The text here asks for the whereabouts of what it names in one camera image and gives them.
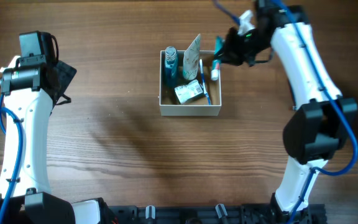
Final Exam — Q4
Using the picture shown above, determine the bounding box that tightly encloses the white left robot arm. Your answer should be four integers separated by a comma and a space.
0, 31, 109, 223

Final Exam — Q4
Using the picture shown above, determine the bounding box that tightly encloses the white lotion tube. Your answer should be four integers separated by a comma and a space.
183, 34, 201, 81

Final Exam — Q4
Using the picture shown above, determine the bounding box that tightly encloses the blue disposable razor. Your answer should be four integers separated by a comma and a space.
288, 81, 297, 111

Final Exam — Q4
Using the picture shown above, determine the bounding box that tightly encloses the blue mouthwash bottle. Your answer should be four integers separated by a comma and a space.
163, 46, 178, 88

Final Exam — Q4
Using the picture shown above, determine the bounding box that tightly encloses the blue white toothbrush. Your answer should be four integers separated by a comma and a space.
199, 59, 211, 105

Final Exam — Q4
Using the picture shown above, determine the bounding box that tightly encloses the white cardboard box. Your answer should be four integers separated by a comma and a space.
159, 50, 222, 116

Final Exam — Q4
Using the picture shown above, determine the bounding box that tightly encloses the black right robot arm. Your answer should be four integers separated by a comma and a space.
214, 1, 358, 222

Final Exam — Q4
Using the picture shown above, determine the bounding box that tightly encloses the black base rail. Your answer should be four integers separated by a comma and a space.
101, 203, 328, 224

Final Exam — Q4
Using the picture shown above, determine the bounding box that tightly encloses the green Dettol soap bar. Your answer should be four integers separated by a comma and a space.
174, 80, 205, 105

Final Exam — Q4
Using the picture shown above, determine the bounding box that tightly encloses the teal toothpaste tube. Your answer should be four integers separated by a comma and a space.
211, 36, 223, 81

